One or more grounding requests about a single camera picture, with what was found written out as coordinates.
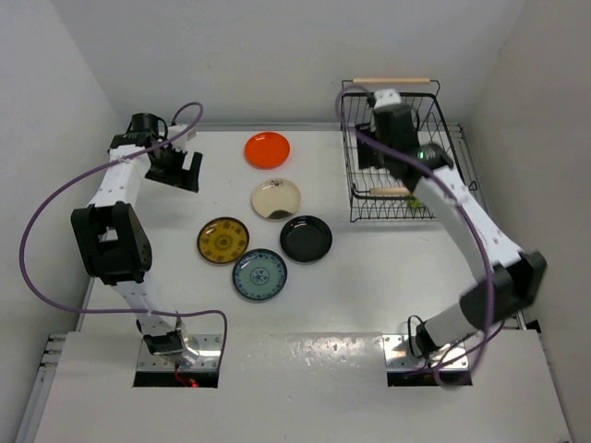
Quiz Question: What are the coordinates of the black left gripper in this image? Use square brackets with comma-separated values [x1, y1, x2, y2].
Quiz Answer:
[146, 142, 201, 192]

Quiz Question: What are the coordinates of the yellow patterned plate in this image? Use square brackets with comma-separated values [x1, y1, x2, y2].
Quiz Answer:
[197, 217, 250, 265]

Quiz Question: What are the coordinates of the orange plate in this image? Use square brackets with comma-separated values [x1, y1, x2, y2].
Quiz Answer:
[244, 131, 291, 170]

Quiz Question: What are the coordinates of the cream plate with ink painting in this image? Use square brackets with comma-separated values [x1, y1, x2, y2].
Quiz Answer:
[251, 178, 301, 221]

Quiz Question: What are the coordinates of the black plate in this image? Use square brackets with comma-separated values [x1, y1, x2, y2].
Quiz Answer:
[280, 215, 332, 263]

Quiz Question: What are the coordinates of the blue white patterned plate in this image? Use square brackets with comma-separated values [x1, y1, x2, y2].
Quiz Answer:
[232, 248, 288, 303]

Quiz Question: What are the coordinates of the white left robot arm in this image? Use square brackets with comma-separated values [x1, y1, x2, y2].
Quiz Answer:
[70, 114, 202, 366]

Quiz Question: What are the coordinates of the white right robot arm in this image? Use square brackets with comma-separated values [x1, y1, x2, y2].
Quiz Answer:
[359, 101, 548, 356]

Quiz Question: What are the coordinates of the black wire dish rack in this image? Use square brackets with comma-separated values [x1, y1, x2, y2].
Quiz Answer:
[335, 78, 478, 222]

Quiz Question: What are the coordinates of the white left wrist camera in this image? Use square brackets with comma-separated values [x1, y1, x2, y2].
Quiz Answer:
[167, 125, 198, 150]

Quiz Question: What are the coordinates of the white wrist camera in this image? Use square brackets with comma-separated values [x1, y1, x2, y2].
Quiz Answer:
[373, 88, 403, 111]
[167, 125, 198, 150]

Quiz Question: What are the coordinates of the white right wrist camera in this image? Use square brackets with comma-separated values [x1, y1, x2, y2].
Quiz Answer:
[373, 88, 403, 111]

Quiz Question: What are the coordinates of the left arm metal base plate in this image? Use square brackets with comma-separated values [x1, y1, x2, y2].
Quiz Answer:
[136, 334, 222, 372]

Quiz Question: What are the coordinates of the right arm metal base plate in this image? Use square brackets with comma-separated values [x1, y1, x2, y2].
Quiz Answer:
[382, 334, 470, 373]

